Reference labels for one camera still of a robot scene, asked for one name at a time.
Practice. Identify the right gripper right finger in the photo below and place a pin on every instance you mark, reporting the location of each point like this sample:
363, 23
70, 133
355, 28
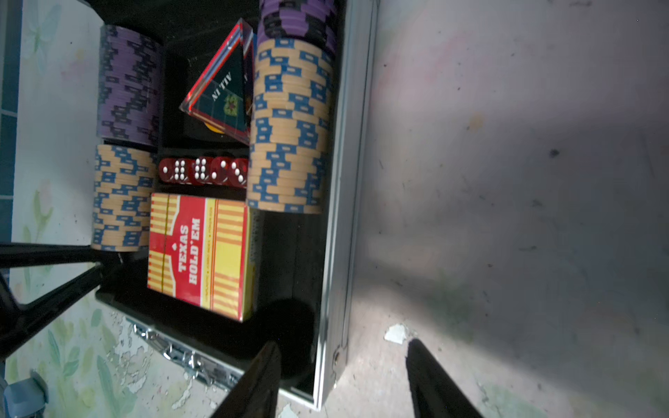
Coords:
433, 392

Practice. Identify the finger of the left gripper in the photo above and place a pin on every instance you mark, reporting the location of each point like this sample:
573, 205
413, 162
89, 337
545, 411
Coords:
23, 255
20, 322

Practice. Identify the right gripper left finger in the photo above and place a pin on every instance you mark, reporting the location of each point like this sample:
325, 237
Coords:
256, 394

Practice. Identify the silver aluminium poker case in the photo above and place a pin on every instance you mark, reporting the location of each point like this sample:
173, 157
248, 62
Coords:
306, 272

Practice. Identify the orange blue chip stack left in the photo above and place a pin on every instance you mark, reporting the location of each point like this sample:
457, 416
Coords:
124, 180

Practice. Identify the orange blue chip stack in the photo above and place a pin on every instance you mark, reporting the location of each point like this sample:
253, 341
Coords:
290, 127
124, 180

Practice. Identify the red yellow card deck box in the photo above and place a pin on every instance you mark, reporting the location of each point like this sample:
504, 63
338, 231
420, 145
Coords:
205, 252

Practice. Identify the purple chip stack left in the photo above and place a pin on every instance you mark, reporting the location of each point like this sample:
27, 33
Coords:
130, 77

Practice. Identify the purple chip stack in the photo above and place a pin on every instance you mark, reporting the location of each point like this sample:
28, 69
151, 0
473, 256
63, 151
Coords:
312, 21
130, 77

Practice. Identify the red dice row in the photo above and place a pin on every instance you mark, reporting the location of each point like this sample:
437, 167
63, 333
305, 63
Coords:
205, 171

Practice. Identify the triangular all-in button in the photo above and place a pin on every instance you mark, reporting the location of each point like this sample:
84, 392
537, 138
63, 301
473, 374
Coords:
222, 96

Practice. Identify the orange blue chip stack right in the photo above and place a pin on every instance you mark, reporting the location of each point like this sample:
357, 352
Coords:
290, 127

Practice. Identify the purple chip stack right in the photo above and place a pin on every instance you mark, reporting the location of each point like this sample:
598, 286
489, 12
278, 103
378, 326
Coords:
312, 21

